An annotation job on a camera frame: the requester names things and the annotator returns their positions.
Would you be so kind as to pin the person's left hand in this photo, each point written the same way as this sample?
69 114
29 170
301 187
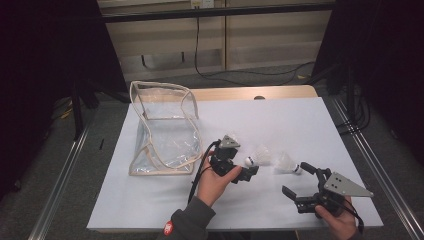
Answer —
213 186

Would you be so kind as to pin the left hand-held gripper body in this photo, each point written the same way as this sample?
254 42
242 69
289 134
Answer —
224 160

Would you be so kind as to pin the white wall socket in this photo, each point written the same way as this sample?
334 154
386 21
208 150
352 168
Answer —
203 3

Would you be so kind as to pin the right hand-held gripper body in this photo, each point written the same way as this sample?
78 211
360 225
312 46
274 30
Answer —
340 186

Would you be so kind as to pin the person's right hand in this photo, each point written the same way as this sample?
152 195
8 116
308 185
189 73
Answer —
340 226

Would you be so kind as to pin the dark curtain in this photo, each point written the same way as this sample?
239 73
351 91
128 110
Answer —
393 50
40 66

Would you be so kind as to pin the black metal stand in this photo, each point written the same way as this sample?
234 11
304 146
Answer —
350 93
77 116

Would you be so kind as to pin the white table sheet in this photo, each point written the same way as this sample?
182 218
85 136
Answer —
333 133

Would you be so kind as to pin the small black stick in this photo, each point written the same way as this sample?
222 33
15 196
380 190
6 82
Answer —
101 144

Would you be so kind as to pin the clear plastic bag beige trim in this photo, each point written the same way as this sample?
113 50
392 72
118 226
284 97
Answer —
173 140

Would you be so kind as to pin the black horizontal bar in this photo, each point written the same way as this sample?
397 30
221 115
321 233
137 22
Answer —
213 12

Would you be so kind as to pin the metal floor rail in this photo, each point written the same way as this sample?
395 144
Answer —
376 166
58 193

